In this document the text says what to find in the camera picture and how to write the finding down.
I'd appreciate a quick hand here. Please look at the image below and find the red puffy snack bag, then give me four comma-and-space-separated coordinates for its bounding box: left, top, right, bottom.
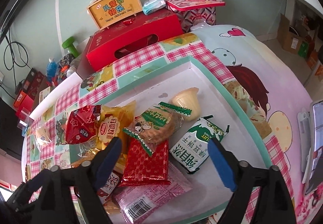
65, 105, 101, 145

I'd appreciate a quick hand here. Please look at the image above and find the pink barcode snack packet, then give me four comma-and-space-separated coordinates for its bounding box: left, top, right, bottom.
114, 163, 192, 223

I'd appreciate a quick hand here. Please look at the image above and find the red patterned snack pack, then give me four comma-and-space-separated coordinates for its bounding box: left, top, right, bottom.
119, 139, 170, 187

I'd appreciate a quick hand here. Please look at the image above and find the yellow soft bread pack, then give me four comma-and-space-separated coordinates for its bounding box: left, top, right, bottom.
98, 100, 136, 169

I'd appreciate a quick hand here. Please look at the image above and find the green round biscuit pack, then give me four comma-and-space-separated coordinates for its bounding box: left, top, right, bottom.
123, 101, 192, 156

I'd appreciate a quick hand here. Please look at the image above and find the cream jelly cup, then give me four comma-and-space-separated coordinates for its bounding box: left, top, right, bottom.
169, 87, 201, 121

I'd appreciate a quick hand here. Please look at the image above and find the clear wrapped small cake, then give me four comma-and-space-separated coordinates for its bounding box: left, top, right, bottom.
33, 123, 52, 153

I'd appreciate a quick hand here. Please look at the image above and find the white tray with teal rim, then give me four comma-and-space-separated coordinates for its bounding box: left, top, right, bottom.
68, 55, 273, 224

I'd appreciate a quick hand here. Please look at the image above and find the clear acrylic box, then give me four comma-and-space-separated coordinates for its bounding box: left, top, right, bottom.
16, 107, 33, 137

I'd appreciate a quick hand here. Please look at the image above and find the orange red flat box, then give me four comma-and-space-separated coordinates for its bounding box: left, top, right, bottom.
13, 90, 34, 112

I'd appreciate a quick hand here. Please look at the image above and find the pink plaid picture tablecloth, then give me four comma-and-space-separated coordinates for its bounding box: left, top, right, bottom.
21, 25, 322, 223

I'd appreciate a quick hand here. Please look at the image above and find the dark red box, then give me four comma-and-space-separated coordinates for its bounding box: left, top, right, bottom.
21, 68, 44, 100

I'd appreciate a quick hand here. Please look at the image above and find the white foam board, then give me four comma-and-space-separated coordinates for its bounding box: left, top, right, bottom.
29, 72, 82, 121

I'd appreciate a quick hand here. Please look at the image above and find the blue liquid bottle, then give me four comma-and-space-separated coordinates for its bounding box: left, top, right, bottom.
47, 58, 58, 84

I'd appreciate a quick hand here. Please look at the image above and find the colourful toy pile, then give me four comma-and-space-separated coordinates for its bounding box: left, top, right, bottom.
52, 53, 75, 87

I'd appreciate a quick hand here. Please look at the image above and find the green dumbbell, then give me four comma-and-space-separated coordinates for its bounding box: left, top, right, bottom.
62, 36, 79, 58

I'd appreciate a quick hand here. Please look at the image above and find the large red gift box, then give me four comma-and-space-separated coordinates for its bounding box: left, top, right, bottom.
85, 8, 183, 71

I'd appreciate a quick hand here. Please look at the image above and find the cardboard box on floor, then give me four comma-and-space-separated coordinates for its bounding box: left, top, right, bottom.
277, 14, 309, 58

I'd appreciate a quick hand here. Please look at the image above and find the yellow childrens day gift box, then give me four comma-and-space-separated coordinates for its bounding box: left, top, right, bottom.
86, 0, 142, 30

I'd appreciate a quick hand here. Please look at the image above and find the pink red patterned gift box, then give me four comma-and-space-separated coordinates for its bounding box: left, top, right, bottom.
165, 0, 225, 33

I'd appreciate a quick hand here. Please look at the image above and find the blue wet wipes pack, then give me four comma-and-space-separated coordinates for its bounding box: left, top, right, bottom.
142, 0, 166, 15

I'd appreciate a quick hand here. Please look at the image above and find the black cable on wall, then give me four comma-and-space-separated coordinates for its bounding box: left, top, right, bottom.
2, 29, 32, 88

